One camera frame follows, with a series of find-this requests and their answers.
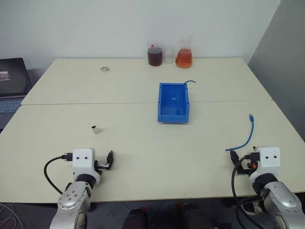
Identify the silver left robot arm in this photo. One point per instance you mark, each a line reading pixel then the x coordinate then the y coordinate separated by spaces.
pixel 71 198

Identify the dark grey laptop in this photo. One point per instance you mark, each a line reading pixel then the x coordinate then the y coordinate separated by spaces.
pixel 12 78

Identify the blue plastic bin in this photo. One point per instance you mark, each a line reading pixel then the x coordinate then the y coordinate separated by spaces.
pixel 170 100

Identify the grey partition panel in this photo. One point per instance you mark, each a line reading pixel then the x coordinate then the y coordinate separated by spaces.
pixel 281 59

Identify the jar of dark brown liquid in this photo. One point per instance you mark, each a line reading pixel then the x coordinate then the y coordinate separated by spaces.
pixel 155 57

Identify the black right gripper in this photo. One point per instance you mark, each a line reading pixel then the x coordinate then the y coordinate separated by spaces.
pixel 244 170

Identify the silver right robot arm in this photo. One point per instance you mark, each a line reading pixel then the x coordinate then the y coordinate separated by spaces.
pixel 278 200

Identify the white shoe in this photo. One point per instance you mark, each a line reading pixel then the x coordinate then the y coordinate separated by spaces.
pixel 257 207

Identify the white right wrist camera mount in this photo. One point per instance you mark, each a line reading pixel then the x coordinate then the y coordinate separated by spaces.
pixel 269 164

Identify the small white adapter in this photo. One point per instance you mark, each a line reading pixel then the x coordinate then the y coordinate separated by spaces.
pixel 96 130

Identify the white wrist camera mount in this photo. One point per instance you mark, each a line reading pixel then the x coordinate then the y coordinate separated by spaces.
pixel 83 164
pixel 269 164

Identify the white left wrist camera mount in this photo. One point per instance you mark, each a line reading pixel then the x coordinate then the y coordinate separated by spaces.
pixel 83 164

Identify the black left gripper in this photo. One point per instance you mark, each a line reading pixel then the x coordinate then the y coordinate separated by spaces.
pixel 102 167

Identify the small clear glass beaker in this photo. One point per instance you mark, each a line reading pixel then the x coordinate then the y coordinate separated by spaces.
pixel 169 58

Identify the flask of orange liquid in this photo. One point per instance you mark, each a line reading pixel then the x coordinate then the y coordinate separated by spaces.
pixel 184 59

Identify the dark rounded shape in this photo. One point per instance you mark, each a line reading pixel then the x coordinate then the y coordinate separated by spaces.
pixel 135 219
pixel 194 217

